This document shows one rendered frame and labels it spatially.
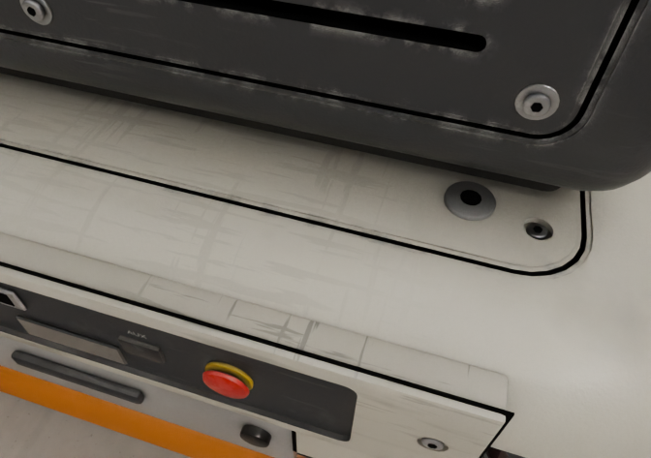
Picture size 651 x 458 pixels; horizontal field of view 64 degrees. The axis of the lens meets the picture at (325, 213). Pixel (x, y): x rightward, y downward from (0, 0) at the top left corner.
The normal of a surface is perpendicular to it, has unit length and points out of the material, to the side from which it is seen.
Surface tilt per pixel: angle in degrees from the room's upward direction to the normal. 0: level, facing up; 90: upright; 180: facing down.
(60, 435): 0
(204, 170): 0
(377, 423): 90
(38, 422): 0
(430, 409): 90
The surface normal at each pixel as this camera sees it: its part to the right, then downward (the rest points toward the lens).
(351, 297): -0.11, -0.25
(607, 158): -0.20, 0.72
